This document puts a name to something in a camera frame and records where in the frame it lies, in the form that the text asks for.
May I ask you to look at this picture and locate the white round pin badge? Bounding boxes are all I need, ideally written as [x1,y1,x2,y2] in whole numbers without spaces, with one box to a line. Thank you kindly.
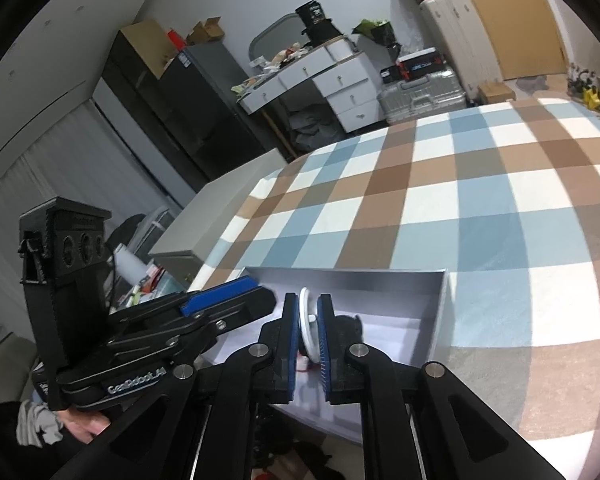
[298,287,321,364]

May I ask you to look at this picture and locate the plaid blue brown bed cover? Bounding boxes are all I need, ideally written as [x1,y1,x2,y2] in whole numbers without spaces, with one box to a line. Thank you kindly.
[193,98,600,479]

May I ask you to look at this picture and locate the black tall wardrobe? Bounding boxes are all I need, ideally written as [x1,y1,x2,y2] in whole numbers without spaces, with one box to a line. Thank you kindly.
[102,20,283,192]

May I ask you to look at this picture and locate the grey bedside cabinet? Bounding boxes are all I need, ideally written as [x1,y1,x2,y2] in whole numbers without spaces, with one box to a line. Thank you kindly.
[149,148,287,287]

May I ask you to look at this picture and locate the grey arched mirror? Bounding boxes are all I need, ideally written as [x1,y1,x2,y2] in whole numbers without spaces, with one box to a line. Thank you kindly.
[248,13,306,70]

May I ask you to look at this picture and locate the silver hard-shell suitcase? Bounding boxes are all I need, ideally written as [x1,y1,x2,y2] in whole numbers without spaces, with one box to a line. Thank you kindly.
[378,67,468,125]

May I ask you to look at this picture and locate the grey rectangular cardboard box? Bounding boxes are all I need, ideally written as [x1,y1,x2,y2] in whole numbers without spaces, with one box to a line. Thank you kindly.
[199,264,454,446]

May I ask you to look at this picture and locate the white drawer desk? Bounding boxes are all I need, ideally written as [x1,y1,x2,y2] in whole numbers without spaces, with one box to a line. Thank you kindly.
[238,36,385,133]

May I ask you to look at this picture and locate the wooden door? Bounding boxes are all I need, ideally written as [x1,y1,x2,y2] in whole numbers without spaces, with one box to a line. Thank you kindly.
[471,0,567,79]

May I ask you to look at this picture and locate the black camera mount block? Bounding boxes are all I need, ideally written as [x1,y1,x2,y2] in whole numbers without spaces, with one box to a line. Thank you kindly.
[18,196,111,411]

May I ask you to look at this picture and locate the person's left hand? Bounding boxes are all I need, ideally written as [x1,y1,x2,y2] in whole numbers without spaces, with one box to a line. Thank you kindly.
[56,408,110,444]

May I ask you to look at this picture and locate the black red shoe box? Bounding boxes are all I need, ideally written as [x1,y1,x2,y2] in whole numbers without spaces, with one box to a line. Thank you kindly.
[396,47,446,80]

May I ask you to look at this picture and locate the brown cardboard box on floor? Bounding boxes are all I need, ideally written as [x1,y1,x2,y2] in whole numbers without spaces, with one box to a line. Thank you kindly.
[478,81,517,105]

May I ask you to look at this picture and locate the black top hat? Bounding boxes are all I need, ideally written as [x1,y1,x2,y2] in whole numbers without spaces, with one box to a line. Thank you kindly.
[294,0,341,47]

